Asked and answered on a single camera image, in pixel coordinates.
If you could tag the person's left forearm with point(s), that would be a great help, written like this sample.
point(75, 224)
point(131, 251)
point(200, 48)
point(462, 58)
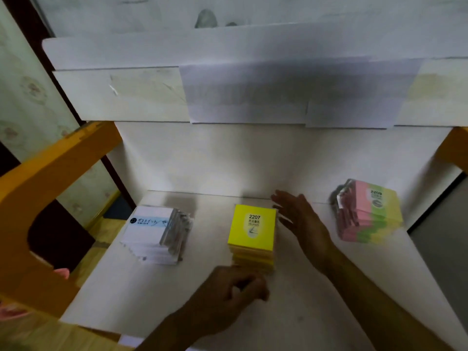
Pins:
point(172, 334)

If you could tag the white shelf board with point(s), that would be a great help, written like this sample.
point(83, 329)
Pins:
point(120, 91)

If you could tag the person's right hand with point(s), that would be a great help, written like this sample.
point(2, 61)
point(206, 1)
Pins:
point(309, 230)

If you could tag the large white paper sheet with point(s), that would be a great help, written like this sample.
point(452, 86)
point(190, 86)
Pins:
point(278, 89)

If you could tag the yellow wooden frame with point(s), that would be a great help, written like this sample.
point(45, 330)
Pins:
point(453, 148)
point(33, 201)

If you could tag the stack of white sticky notes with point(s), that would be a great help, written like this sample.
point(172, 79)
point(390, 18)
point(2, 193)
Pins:
point(151, 233)

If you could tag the person's left fingers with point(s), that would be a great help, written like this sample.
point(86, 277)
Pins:
point(252, 286)

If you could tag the dark brown door frame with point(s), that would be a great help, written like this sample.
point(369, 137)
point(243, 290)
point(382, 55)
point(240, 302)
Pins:
point(55, 73)

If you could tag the stack of pink green sticky notes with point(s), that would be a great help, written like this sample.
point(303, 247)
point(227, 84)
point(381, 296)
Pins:
point(369, 211)

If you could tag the person's right forearm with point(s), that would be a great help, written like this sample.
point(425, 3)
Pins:
point(373, 307)

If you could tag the stack of yellow sticky notes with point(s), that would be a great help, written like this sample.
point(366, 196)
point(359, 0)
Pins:
point(253, 230)

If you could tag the person's right fingers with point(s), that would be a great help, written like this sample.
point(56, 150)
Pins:
point(289, 206)

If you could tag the person's left hand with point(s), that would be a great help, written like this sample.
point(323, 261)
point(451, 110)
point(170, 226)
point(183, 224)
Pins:
point(223, 299)

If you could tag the pink cloth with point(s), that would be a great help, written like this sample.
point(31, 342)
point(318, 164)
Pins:
point(63, 273)

